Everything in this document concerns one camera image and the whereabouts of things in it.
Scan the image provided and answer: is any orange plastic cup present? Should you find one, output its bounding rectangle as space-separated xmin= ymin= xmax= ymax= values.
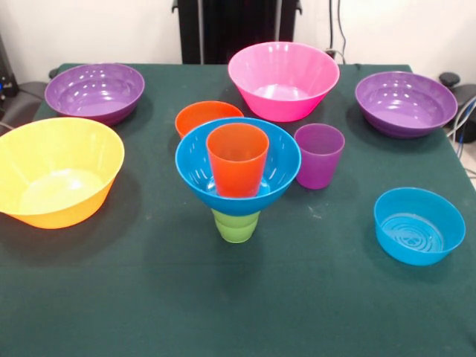
xmin=206 ymin=123 xmax=270 ymax=198

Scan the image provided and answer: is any deep blue plastic bowl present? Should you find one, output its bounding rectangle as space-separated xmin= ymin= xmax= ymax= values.
xmin=175 ymin=117 xmax=302 ymax=217

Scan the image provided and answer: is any orange plastic bowl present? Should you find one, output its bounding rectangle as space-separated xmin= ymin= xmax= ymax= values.
xmin=174 ymin=100 xmax=245 ymax=141

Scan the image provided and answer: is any green plastic cup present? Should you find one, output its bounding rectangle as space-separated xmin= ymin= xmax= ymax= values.
xmin=210 ymin=207 xmax=261 ymax=245

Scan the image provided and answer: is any pink plastic bowl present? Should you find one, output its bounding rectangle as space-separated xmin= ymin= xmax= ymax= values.
xmin=228 ymin=41 xmax=341 ymax=123

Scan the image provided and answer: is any purple plastic cup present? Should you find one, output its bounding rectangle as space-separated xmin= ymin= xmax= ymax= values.
xmin=296 ymin=123 xmax=346 ymax=190

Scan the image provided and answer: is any dark green table cloth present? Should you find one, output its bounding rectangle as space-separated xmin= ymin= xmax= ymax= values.
xmin=0 ymin=62 xmax=476 ymax=357

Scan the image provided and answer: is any purple plastic bowl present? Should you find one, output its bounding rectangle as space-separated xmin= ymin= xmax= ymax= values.
xmin=354 ymin=71 xmax=459 ymax=139
xmin=44 ymin=62 xmax=146 ymax=126

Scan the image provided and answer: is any yellow plastic bowl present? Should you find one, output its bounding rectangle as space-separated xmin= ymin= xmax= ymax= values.
xmin=0 ymin=117 xmax=126 ymax=230

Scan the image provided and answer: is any low blue plastic bowl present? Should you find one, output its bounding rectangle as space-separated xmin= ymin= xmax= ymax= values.
xmin=373 ymin=187 xmax=466 ymax=266

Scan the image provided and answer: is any black round knob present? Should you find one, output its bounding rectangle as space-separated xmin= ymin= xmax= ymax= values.
xmin=438 ymin=72 xmax=462 ymax=89

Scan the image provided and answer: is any black device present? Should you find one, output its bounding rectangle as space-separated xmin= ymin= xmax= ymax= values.
xmin=0 ymin=33 xmax=19 ymax=100

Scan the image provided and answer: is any black wall cable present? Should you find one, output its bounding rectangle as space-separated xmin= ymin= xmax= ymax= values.
xmin=328 ymin=0 xmax=335 ymax=51

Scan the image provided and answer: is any grey wall cable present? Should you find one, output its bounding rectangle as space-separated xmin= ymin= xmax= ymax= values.
xmin=336 ymin=0 xmax=347 ymax=59

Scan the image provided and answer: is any white cable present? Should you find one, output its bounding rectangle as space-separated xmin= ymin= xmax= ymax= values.
xmin=446 ymin=96 xmax=476 ymax=139

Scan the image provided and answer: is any blue cable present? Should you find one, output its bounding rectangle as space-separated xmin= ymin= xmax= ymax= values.
xmin=455 ymin=94 xmax=476 ymax=145

